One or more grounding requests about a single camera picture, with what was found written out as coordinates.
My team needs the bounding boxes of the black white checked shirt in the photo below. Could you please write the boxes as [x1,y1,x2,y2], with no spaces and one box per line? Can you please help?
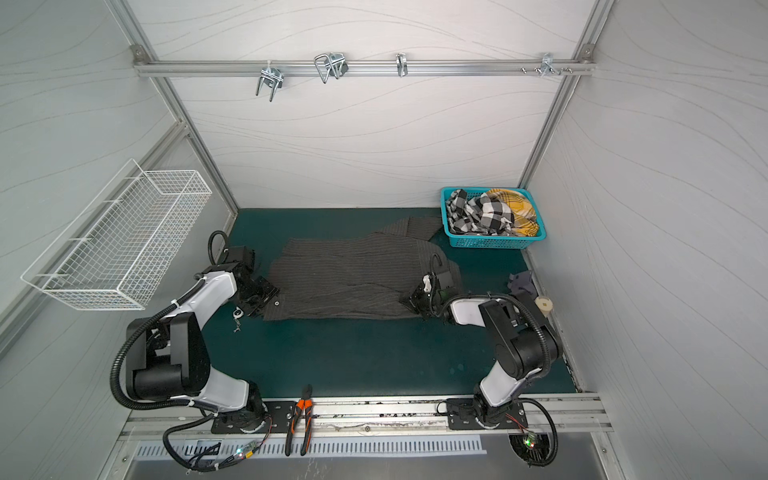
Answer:
[444,189,515,236]

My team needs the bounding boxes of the metal ring clip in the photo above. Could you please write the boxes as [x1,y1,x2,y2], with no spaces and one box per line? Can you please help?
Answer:
[395,53,408,78]

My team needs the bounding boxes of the cream tape roll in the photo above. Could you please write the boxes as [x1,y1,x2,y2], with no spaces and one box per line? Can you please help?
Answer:
[535,296,554,316]

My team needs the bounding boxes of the aluminium crossbar rail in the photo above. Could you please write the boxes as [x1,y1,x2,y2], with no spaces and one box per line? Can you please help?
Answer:
[134,57,597,78]

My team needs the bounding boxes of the metal clamp hook left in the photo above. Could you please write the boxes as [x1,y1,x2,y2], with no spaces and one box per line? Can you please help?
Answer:
[255,63,284,102]

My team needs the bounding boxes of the grey pinstriped long sleeve shirt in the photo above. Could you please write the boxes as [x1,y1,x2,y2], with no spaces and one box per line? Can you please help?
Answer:
[263,217,463,321]

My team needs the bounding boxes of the white wire wall basket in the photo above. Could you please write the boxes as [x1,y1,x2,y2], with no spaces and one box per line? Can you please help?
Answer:
[20,159,212,311]

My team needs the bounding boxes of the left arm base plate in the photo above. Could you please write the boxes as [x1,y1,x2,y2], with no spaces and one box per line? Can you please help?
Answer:
[211,400,295,435]

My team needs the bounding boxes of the metal clamp hook middle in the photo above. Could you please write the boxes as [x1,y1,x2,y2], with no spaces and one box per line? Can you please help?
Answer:
[313,52,349,84]

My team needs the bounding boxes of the left black cable bundle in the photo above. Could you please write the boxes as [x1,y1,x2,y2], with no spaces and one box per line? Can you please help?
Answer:
[161,413,272,474]

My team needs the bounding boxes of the metal bracket hook right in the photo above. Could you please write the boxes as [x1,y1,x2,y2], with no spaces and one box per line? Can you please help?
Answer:
[520,53,573,77]

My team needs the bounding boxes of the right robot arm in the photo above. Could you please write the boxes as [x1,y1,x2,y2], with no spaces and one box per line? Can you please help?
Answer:
[400,271,561,428]

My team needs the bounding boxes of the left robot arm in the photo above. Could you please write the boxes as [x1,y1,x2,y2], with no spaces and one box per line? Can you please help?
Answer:
[109,246,278,420]

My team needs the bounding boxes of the small metal clip on table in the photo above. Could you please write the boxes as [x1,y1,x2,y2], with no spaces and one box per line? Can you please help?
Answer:
[233,307,244,333]

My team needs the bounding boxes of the orange black pliers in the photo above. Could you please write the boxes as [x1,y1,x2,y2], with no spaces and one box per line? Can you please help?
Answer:
[284,384,314,457]

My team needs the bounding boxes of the yellow patterned shirt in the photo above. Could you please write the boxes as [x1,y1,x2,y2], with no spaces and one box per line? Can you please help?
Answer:
[487,189,540,237]

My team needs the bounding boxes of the dark purple plastic object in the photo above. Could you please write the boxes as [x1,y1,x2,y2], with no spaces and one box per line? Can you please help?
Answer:
[507,270,539,299]

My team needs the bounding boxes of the teal plastic basket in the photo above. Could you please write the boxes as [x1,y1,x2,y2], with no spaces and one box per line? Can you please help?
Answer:
[440,187,546,250]

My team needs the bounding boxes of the metal clamp hook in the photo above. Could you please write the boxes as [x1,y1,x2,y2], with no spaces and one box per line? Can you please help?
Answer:
[313,52,349,84]
[255,63,284,102]

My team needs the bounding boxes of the white slotted vent strip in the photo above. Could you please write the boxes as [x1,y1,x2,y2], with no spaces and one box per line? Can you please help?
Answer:
[133,435,487,461]

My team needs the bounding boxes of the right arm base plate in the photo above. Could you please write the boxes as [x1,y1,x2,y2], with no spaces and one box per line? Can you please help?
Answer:
[444,396,528,431]

